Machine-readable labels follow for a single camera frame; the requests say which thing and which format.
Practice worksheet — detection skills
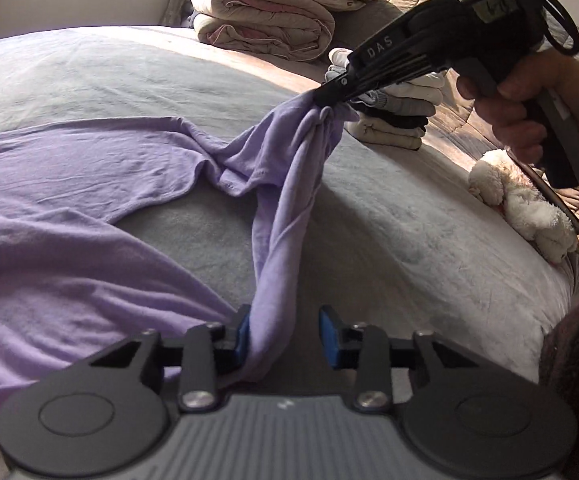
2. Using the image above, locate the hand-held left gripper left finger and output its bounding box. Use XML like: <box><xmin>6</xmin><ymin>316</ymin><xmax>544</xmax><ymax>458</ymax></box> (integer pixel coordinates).
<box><xmin>91</xmin><ymin>305</ymin><xmax>254</xmax><ymax>415</ymax></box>

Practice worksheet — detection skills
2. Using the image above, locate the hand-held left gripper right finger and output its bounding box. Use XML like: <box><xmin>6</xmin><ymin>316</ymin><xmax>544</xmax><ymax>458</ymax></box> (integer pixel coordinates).
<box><xmin>319</xmin><ymin>305</ymin><xmax>487</xmax><ymax>415</ymax></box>

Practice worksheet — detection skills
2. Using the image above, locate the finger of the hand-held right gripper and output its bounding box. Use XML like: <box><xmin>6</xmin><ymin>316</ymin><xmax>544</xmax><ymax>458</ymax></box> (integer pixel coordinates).
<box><xmin>342</xmin><ymin>65</ymin><xmax>453</xmax><ymax>109</ymax></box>
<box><xmin>312</xmin><ymin>74</ymin><xmax>359</xmax><ymax>107</ymax></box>

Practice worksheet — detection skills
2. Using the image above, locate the lilac long-sleeve shirt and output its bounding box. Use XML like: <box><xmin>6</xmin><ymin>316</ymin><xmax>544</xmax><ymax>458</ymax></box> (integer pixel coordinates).
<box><xmin>0</xmin><ymin>95</ymin><xmax>360</xmax><ymax>408</ymax></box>

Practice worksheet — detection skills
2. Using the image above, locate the person's right hand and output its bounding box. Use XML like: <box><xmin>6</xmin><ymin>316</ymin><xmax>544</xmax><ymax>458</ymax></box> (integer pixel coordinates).
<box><xmin>457</xmin><ymin>51</ymin><xmax>579</xmax><ymax>165</ymax></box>

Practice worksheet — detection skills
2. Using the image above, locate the folded white sweater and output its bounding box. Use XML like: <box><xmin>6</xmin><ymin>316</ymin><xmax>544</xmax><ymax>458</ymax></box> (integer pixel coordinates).
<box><xmin>325</xmin><ymin>47</ymin><xmax>444</xmax><ymax>97</ymax></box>

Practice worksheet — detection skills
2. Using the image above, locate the folded grey-blue garment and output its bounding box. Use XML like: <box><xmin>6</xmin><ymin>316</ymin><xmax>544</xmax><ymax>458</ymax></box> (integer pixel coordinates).
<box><xmin>352</xmin><ymin>87</ymin><xmax>439</xmax><ymax>120</ymax></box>

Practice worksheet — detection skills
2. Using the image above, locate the folded black garment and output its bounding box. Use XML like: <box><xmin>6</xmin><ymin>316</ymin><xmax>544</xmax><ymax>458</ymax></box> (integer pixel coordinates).
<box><xmin>357</xmin><ymin>102</ymin><xmax>429</xmax><ymax>133</ymax></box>

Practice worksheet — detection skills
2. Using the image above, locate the folded beige garment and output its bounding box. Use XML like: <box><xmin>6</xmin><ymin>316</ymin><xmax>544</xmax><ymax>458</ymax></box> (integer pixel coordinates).
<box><xmin>344</xmin><ymin>112</ymin><xmax>426</xmax><ymax>152</ymax></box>

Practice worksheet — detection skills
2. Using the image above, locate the grey quilted headboard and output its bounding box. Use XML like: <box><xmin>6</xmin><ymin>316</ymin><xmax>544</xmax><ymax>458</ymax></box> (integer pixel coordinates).
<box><xmin>329</xmin><ymin>0</ymin><xmax>579</xmax><ymax>266</ymax></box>

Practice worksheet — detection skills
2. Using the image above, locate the folded beige pink duvet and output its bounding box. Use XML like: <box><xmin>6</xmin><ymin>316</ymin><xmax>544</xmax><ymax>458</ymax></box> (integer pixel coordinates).
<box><xmin>190</xmin><ymin>0</ymin><xmax>336</xmax><ymax>62</ymax></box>

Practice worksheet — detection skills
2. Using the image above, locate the grey fleece blanket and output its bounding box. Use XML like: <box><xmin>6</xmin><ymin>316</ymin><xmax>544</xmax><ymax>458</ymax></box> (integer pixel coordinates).
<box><xmin>0</xmin><ymin>25</ymin><xmax>573</xmax><ymax>386</ymax></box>

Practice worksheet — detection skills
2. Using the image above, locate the white plush toy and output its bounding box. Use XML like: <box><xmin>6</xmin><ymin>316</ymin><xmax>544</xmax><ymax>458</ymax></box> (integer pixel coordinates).
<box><xmin>468</xmin><ymin>149</ymin><xmax>579</xmax><ymax>265</ymax></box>

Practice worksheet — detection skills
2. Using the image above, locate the dark flat phone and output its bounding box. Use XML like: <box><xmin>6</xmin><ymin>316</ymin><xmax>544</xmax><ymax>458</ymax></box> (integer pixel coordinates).
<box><xmin>528</xmin><ymin>160</ymin><xmax>579</xmax><ymax>235</ymax></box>

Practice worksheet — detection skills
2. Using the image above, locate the person's dark fleece clothing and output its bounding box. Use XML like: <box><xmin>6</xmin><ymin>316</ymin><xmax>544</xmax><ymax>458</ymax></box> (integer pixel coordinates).
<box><xmin>539</xmin><ymin>296</ymin><xmax>579</xmax><ymax>480</ymax></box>

